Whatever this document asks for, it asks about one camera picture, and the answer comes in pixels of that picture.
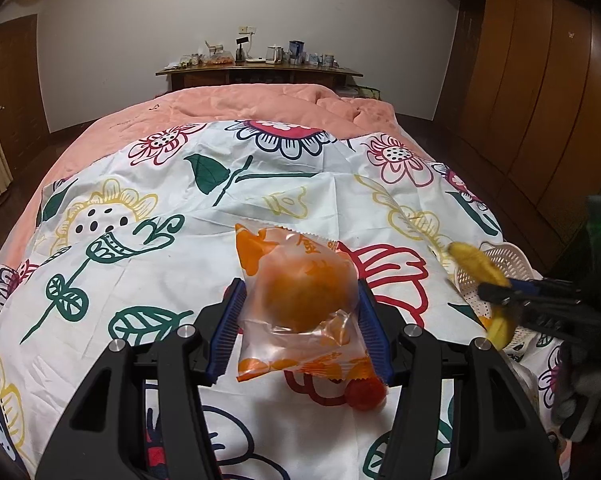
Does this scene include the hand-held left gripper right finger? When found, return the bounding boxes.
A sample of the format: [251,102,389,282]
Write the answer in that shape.
[355,277,563,480]

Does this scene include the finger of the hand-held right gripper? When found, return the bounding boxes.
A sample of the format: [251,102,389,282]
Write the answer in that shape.
[511,279,588,304]
[479,282,601,342]

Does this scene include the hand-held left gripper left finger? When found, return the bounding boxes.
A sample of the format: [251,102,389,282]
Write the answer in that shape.
[35,277,248,480]

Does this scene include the cream perforated plastic basket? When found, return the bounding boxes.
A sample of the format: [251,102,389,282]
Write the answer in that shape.
[453,241,548,366]

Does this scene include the yellow banana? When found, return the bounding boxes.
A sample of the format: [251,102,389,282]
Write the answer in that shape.
[447,241,518,348]

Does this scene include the red tomato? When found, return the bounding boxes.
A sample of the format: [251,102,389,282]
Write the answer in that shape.
[344,377,387,412]

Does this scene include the orange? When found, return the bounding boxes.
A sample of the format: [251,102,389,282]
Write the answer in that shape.
[234,223,388,386]

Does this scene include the person's right hand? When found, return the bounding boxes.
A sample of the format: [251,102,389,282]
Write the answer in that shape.
[551,346,601,443]

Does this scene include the white floral blanket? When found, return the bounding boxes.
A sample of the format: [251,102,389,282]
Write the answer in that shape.
[0,119,566,480]

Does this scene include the brown wooden wardrobe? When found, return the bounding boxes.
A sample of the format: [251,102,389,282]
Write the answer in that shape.
[425,0,601,281]

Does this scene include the pink blanket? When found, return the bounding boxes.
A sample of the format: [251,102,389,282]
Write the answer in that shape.
[0,84,416,271]

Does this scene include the wooden sideboard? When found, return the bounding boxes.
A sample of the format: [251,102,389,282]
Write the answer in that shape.
[155,62,365,96]

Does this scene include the brown wooden door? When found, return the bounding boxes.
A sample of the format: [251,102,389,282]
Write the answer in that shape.
[0,15,48,171]

